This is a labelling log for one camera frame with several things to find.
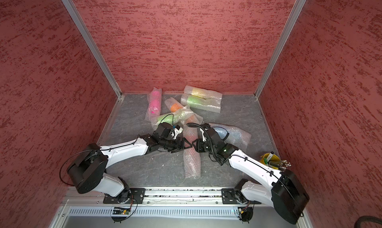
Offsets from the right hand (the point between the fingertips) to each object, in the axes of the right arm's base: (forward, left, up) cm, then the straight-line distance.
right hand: (194, 146), depth 81 cm
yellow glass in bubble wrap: (+44, -8, -2) cm, 44 cm away
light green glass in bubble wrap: (+34, -14, -3) cm, 37 cm away
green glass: (+20, +8, +1) cm, 21 cm away
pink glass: (+34, +28, -2) cm, 44 cm away
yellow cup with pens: (-8, -41, -2) cm, 42 cm away
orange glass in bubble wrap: (+33, +15, -2) cm, 36 cm away
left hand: (-2, +4, -1) cm, 4 cm away
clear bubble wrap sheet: (-7, +1, -2) cm, 7 cm away
